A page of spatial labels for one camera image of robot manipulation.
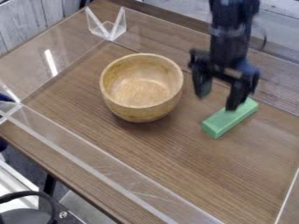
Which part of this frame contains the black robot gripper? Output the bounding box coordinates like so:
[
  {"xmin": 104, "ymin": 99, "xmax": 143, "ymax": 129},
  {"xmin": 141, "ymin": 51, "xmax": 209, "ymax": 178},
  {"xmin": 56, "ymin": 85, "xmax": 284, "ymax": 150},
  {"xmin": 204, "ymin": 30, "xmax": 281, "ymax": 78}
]
[{"xmin": 188, "ymin": 27, "xmax": 260, "ymax": 111}]

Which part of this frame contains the green rectangular block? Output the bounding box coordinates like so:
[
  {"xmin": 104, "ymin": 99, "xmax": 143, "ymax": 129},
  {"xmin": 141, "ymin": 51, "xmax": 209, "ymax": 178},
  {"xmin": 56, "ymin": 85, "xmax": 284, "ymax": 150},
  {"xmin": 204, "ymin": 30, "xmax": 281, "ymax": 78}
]
[{"xmin": 200, "ymin": 98, "xmax": 259, "ymax": 139}]

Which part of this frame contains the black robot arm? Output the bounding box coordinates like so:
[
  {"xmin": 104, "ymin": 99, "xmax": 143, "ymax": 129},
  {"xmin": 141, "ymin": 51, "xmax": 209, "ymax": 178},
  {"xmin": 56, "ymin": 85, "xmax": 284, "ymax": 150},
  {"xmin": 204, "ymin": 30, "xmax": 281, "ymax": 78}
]
[{"xmin": 188, "ymin": 0, "xmax": 261, "ymax": 111}]

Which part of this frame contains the brown wooden bowl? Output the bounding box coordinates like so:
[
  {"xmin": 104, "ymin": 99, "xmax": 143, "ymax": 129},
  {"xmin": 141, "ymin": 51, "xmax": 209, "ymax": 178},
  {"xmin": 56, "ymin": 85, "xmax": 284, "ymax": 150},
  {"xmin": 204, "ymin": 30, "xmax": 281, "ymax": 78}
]
[{"xmin": 99, "ymin": 53, "xmax": 184, "ymax": 123}]

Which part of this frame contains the black table leg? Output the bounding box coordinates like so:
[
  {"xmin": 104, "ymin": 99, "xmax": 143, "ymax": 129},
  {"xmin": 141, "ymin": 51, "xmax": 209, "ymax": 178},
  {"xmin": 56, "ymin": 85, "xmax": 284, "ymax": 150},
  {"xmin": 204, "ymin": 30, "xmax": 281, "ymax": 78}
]
[{"xmin": 43, "ymin": 174, "xmax": 56, "ymax": 196}]

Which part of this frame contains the clear acrylic tray enclosure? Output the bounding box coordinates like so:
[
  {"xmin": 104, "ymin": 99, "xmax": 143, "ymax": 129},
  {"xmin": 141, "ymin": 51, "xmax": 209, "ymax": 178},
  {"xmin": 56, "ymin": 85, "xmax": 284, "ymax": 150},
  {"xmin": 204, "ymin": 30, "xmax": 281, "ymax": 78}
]
[{"xmin": 0, "ymin": 0, "xmax": 299, "ymax": 224}]

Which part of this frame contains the black metal bracket with bolt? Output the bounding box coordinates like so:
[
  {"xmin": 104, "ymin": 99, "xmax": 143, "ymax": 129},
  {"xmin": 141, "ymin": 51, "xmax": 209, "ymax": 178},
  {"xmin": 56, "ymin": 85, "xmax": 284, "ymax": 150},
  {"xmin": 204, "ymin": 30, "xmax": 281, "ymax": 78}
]
[{"xmin": 45, "ymin": 199, "xmax": 87, "ymax": 224}]

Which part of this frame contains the black cable loop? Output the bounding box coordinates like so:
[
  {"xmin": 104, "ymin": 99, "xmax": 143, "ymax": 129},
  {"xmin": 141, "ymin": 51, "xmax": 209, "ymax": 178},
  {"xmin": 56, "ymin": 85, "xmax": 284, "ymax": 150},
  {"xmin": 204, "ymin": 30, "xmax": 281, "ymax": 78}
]
[{"xmin": 0, "ymin": 190, "xmax": 59, "ymax": 224}]

